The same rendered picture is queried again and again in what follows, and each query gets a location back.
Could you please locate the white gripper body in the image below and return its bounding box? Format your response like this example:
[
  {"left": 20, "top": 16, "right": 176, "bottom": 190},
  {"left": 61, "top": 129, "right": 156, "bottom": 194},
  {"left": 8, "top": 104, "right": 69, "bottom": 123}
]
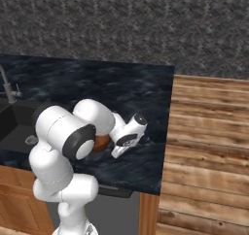
[{"left": 110, "top": 141, "right": 139, "bottom": 159}]

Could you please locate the brown bowl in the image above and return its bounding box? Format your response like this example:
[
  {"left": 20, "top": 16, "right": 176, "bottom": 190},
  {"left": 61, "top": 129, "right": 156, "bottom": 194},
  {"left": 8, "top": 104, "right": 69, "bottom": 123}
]
[{"left": 92, "top": 134, "right": 110, "bottom": 154}]

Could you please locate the black sink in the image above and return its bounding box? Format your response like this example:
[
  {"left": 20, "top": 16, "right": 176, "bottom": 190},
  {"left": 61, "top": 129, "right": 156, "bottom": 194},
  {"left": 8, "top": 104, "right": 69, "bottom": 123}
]
[{"left": 0, "top": 97, "right": 66, "bottom": 155}]

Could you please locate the grey dishwasher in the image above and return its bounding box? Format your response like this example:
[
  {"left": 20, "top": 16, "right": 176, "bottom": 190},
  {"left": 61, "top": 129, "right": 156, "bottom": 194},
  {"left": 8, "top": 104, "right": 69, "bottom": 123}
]
[{"left": 46, "top": 185, "right": 142, "bottom": 235}]

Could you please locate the wooden side panel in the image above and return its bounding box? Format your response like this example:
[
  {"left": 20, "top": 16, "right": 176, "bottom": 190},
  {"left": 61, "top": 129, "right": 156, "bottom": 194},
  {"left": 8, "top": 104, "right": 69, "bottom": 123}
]
[{"left": 138, "top": 191, "right": 161, "bottom": 235}]

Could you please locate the wooden cupboard door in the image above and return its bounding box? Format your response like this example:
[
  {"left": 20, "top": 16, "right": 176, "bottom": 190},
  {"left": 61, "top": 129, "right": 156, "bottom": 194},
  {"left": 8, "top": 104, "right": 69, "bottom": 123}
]
[{"left": 0, "top": 165, "right": 55, "bottom": 235}]

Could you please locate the silver tap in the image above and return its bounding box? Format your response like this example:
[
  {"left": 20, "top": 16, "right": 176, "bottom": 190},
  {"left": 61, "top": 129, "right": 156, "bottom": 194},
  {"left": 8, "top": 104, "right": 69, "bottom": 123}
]
[{"left": 0, "top": 65, "right": 23, "bottom": 105}]

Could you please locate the black dishwasher handle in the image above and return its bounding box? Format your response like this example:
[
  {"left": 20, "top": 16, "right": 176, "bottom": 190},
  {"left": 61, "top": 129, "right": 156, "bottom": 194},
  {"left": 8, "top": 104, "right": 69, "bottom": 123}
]
[{"left": 96, "top": 185, "right": 134, "bottom": 199}]

